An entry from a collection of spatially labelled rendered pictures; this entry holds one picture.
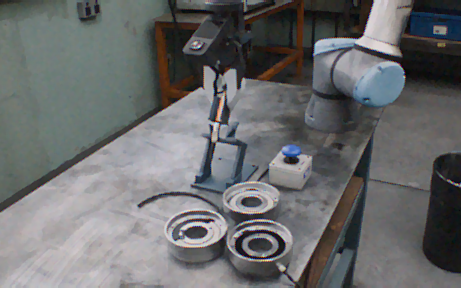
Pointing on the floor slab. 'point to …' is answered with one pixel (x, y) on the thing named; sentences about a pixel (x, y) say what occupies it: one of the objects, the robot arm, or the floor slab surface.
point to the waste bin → (456, 213)
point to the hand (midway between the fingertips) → (221, 105)
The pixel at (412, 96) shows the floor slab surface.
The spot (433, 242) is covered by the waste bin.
